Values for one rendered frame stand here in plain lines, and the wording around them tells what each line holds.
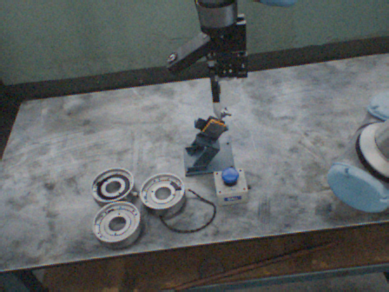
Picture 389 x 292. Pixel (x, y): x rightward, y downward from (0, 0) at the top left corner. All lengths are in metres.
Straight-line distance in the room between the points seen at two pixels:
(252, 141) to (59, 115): 0.59
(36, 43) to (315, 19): 1.68
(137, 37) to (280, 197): 1.77
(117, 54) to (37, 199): 1.65
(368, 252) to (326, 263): 0.12
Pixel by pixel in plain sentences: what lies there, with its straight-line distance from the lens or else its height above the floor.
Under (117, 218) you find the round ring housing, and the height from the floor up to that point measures 0.82.
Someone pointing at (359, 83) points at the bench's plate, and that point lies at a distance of 1.30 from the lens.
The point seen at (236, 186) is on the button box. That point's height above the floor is 0.85.
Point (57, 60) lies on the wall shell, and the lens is 2.69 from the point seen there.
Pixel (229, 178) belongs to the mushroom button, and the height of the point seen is 0.87.
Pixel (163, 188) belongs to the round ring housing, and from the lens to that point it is 0.97.
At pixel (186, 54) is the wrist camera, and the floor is 1.13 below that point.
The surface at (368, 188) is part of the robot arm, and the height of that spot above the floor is 1.00.
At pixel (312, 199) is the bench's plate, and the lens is 0.97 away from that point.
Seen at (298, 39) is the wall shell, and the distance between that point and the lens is 2.70.
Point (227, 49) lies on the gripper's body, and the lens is 0.82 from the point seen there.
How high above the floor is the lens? 1.57
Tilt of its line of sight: 46 degrees down
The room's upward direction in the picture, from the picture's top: 8 degrees counter-clockwise
